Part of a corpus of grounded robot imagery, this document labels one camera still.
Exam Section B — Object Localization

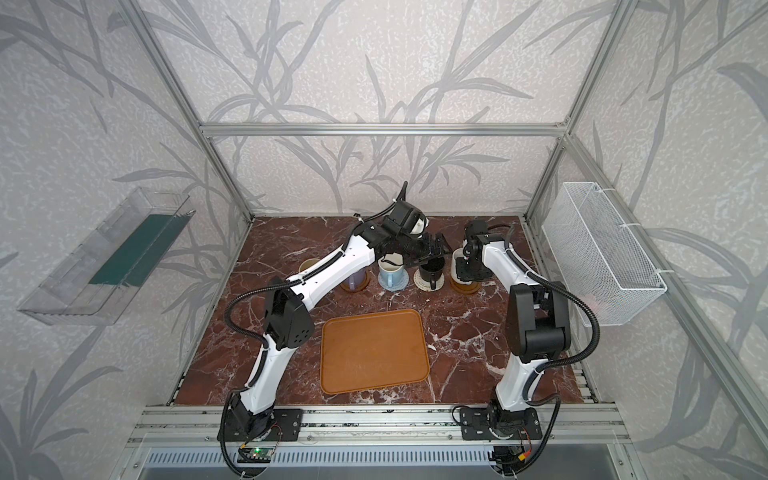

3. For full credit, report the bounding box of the white wire mesh basket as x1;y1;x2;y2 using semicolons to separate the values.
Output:
542;182;667;327

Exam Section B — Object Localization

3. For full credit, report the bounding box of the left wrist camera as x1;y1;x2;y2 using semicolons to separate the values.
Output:
409;216;429;236

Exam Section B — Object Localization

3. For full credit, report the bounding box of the aluminium front rail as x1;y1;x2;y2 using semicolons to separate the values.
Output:
127;403;631;448

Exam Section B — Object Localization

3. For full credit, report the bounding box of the brown wooden saucer coaster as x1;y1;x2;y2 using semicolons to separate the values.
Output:
340;283;368;293

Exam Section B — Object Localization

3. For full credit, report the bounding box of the clear plastic wall bin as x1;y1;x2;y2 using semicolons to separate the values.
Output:
18;187;196;326

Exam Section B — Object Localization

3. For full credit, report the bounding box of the black ceramic mug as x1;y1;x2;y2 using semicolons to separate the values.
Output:
418;257;445;282

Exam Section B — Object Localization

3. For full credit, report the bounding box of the grey woven coaster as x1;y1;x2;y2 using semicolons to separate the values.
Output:
377;276;409;292

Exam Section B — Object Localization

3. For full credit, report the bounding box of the purple ceramic mug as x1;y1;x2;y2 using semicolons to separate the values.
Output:
342;269;370;288

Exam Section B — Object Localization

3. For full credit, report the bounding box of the light blue mug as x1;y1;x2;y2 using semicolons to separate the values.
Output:
378;253;409;279

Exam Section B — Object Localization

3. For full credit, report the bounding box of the white speckled mug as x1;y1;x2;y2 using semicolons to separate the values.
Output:
451;248;467;280

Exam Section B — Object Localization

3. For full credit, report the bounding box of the beige ceramic mug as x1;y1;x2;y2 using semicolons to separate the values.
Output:
299;258;320;273

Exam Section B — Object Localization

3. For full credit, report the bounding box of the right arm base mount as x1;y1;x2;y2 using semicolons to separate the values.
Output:
454;405;543;441

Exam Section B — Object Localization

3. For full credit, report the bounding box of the cream woven coaster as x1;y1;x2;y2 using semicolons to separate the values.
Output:
413;270;445;292

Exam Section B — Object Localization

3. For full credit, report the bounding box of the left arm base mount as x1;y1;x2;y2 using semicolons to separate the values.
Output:
217;408;304;443

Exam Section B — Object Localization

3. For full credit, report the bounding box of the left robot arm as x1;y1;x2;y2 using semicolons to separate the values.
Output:
217;199;450;443

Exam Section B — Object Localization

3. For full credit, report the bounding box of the orange serving tray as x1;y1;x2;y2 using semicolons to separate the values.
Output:
320;309;430;395

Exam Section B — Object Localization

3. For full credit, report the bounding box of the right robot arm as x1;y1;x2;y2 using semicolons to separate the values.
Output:
456;220;601;412

